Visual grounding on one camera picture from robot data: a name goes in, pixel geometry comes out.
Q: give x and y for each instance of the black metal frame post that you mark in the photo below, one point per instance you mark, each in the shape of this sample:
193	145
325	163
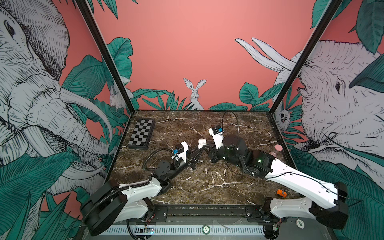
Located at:
321	26
88	17

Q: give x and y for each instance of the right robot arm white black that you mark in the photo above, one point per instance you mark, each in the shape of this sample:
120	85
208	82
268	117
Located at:
321	201

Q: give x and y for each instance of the pink hourglass timer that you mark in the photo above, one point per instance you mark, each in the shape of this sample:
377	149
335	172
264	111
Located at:
278	148

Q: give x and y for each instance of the black white checkerboard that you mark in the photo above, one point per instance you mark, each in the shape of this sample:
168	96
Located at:
142	134

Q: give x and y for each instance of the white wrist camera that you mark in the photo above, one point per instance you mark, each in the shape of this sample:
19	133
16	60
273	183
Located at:
180	152
217	134

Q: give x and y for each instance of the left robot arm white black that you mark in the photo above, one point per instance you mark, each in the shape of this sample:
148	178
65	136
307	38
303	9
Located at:
114	202

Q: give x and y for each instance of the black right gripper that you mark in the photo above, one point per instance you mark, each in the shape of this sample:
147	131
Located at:
214	155

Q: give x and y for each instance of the white slotted cable duct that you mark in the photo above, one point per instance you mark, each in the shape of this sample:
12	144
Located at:
196	230

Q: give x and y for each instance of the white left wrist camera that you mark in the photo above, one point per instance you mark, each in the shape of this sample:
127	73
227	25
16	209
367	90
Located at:
180	152

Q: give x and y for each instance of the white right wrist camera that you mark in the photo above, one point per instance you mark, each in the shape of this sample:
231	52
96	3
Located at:
217	134

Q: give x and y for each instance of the black metal frame post left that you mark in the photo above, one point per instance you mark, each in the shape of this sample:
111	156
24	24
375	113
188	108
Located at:
88	17

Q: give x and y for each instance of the small orange toy car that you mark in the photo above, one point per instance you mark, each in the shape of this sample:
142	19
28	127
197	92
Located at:
282	193

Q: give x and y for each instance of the white earbuds charging case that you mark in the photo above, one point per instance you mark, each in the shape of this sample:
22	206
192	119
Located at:
202	143

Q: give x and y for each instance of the black metal frame post right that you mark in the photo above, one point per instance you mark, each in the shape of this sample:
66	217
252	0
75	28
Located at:
321	26

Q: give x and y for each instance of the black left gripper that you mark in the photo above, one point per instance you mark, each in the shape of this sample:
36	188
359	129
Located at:
190	157

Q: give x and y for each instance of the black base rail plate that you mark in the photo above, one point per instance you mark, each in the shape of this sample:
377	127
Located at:
161	213

